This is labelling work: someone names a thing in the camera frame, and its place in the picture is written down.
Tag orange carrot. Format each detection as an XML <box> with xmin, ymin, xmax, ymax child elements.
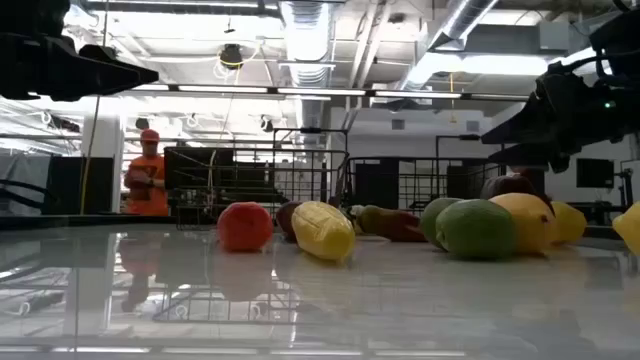
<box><xmin>216</xmin><ymin>201</ymin><xmax>275</xmax><ymax>253</ymax></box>

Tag black wire basket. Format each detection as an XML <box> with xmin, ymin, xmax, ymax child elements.
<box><xmin>346</xmin><ymin>156</ymin><xmax>504</xmax><ymax>214</ymax></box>

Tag red pepper with green stem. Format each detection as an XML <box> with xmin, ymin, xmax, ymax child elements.
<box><xmin>355</xmin><ymin>204</ymin><xmax>429</xmax><ymax>244</ymax></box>

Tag silver ventilation duct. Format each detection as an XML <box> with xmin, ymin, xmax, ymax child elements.
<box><xmin>278</xmin><ymin>0</ymin><xmax>337</xmax><ymax>132</ymax></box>
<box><xmin>398</xmin><ymin>0</ymin><xmax>501</xmax><ymax>92</ymax></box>

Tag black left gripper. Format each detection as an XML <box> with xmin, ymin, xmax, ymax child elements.
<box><xmin>0</xmin><ymin>30</ymin><xmax>161</xmax><ymax>103</ymax></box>

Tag dark red apple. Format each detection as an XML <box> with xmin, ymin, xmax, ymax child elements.
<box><xmin>479</xmin><ymin>172</ymin><xmax>555</xmax><ymax>217</ymax></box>

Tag person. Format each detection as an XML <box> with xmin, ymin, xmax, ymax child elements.
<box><xmin>123</xmin><ymin>128</ymin><xmax>170</xmax><ymax>217</ymax></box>

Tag orange-yellow lemon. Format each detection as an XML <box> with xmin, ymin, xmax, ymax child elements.
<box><xmin>488</xmin><ymin>192</ymin><xmax>560</xmax><ymax>255</ymax></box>

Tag black ceiling dome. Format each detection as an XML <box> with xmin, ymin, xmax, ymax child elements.
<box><xmin>218</xmin><ymin>43</ymin><xmax>245</xmax><ymax>70</ymax></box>

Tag yellow lemon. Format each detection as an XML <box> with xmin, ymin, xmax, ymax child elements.
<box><xmin>612</xmin><ymin>201</ymin><xmax>640</xmax><ymax>257</ymax></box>
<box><xmin>549</xmin><ymin>200</ymin><xmax>589</xmax><ymax>246</ymax></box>

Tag dark red vegetable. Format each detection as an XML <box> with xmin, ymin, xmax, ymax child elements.
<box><xmin>275</xmin><ymin>200</ymin><xmax>304</xmax><ymax>244</ymax></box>

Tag black wall monitor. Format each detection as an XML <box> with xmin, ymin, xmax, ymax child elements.
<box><xmin>575</xmin><ymin>158</ymin><xmax>616</xmax><ymax>190</ymax></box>

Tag green lime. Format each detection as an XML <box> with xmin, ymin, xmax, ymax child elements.
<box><xmin>434</xmin><ymin>198</ymin><xmax>517</xmax><ymax>261</ymax></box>
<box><xmin>419</xmin><ymin>197</ymin><xmax>464</xmax><ymax>251</ymax></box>

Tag overhead LED light bar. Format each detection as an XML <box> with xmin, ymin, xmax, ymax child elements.
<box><xmin>117</xmin><ymin>83</ymin><xmax>531</xmax><ymax>101</ymax></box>

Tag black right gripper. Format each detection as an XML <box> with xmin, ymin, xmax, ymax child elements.
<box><xmin>479</xmin><ymin>59</ymin><xmax>640</xmax><ymax>175</ymax></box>

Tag black partition panel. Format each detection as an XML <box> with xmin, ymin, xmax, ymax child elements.
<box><xmin>48</xmin><ymin>156</ymin><xmax>116</xmax><ymax>216</ymax></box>

